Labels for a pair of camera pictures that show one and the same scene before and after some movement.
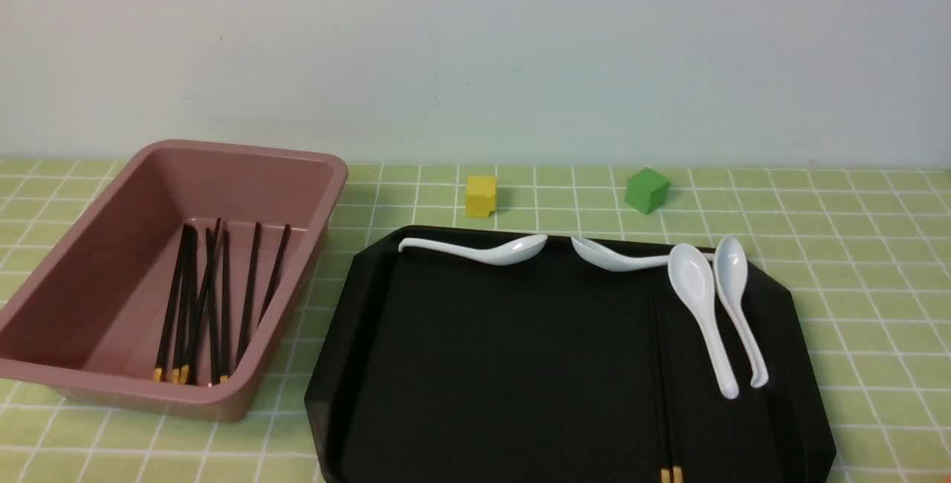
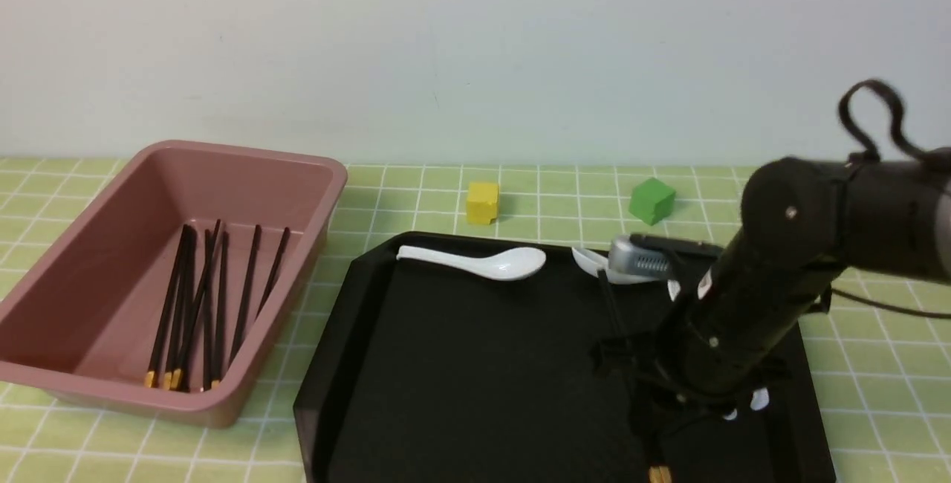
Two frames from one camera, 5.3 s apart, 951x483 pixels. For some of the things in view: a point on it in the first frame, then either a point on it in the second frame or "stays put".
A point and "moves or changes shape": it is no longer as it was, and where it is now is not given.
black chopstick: [663, 447] moves or changes shape
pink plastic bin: [164, 289] stays put
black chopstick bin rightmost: [284, 241] stays put
